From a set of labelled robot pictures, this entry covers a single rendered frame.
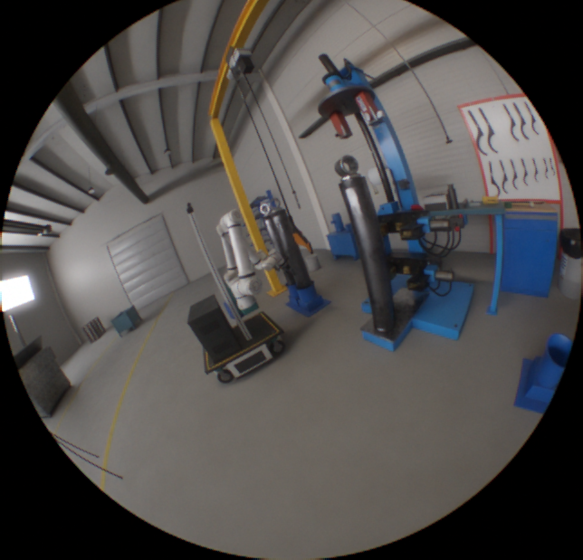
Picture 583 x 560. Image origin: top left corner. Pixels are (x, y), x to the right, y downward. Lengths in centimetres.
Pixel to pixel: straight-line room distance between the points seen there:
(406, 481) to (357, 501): 29
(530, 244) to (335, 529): 272
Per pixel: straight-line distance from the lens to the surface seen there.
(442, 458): 142
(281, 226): 239
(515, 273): 258
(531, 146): 362
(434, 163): 360
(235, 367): 199
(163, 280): 1180
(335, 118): 200
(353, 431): 145
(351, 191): 134
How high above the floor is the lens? 135
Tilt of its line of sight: 15 degrees down
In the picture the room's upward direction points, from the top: 21 degrees counter-clockwise
